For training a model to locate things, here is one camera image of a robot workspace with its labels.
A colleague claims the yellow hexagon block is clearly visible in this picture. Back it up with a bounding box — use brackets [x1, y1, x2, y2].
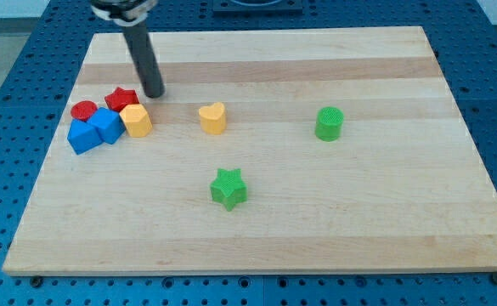
[120, 104, 153, 138]

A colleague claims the blue pentagon block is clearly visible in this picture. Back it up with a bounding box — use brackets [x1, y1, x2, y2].
[67, 119, 103, 155]

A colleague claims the green star block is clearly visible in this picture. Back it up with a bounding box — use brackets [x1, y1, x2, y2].
[210, 168, 248, 212]

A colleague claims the red star block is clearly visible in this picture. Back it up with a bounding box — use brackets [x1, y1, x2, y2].
[104, 87, 139, 112]

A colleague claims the red cylinder block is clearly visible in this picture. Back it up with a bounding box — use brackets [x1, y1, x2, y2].
[71, 100, 98, 122]

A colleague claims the light wooden board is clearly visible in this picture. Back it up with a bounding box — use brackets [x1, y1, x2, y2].
[3, 26, 497, 276]

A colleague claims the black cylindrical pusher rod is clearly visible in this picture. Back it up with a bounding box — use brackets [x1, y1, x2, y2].
[122, 21, 165, 98]

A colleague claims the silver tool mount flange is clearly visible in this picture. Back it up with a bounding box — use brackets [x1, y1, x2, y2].
[89, 0, 158, 21]

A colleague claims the green cylinder block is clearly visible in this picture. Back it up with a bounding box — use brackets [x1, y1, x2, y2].
[314, 106, 344, 142]

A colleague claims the yellow heart block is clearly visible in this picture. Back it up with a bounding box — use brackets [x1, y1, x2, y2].
[198, 102, 227, 135]

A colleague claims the blue cube block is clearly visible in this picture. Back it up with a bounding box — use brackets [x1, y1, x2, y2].
[88, 107, 126, 145]

